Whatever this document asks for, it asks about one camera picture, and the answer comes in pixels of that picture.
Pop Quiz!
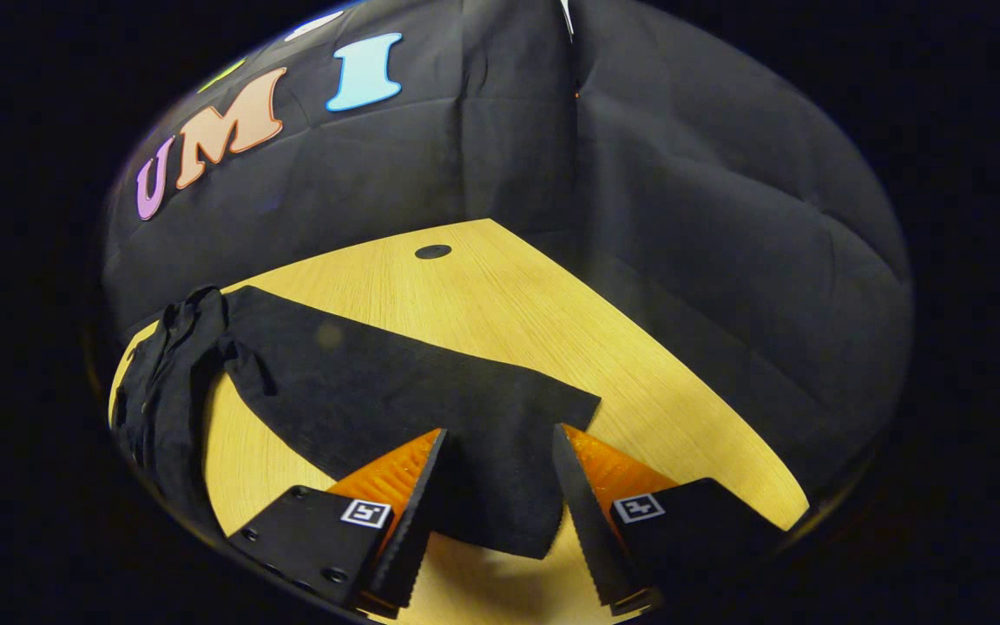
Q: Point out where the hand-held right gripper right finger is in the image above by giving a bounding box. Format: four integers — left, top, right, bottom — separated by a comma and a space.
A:
552, 423, 792, 617

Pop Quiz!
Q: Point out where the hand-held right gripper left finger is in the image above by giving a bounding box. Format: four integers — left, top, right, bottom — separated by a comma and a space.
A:
227, 427, 449, 619

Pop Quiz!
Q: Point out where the black buttoned coat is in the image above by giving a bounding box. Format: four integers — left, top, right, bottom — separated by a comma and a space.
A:
111, 285, 602, 561

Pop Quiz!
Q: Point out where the black backdrop cloth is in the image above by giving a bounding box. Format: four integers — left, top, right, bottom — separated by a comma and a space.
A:
101, 0, 913, 487

